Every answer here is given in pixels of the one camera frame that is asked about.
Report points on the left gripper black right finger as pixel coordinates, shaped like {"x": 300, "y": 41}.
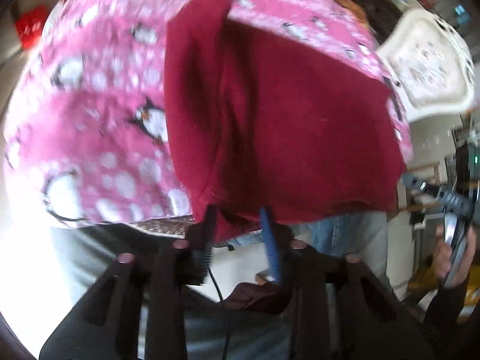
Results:
{"x": 340, "y": 309}

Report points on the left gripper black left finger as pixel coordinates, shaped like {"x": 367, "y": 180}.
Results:
{"x": 137, "y": 297}

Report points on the dark red knit sweater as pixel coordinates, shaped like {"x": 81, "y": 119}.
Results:
{"x": 255, "y": 119}

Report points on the person's right hand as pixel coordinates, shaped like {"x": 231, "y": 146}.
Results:
{"x": 442, "y": 257}

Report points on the blue jeans leg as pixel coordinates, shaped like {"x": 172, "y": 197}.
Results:
{"x": 362, "y": 233}

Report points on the white ornate chair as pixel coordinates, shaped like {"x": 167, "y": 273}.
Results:
{"x": 430, "y": 65}

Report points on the pink penguin fleece blanket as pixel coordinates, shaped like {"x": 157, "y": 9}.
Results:
{"x": 86, "y": 133}

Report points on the dark carved headboard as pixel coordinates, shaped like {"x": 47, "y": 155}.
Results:
{"x": 382, "y": 15}

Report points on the red paper bag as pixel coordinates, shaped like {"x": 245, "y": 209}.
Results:
{"x": 29, "y": 26}

